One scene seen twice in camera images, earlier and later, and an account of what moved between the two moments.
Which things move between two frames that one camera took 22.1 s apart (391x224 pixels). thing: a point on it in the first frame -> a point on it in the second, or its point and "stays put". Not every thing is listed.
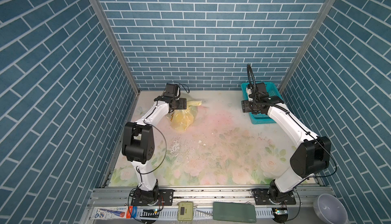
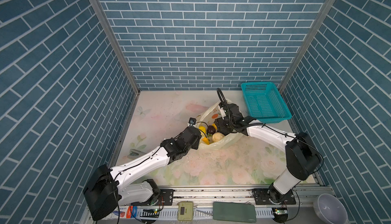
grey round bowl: (330, 209) stays put
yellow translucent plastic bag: (183, 119) -> (207, 118)
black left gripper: (182, 103) -> (197, 142)
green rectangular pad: (234, 212) stays put
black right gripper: (245, 106) -> (219, 124)
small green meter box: (185, 211) stays put
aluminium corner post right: (313, 35) stays put
